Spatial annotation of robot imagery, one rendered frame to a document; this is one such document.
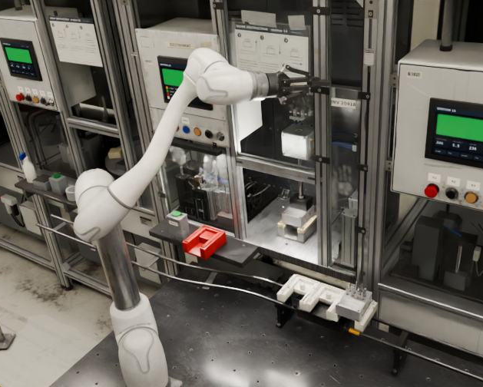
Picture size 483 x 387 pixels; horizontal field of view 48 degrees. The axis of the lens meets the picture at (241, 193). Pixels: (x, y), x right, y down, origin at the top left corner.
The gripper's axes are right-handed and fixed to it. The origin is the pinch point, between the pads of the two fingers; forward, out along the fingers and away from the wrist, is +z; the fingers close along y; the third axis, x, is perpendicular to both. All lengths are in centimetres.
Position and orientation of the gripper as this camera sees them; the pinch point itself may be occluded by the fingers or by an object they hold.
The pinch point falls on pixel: (318, 83)
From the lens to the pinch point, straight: 181.3
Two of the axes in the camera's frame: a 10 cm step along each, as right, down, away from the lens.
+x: -4.4, -3.9, 8.1
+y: 0.6, -9.1, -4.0
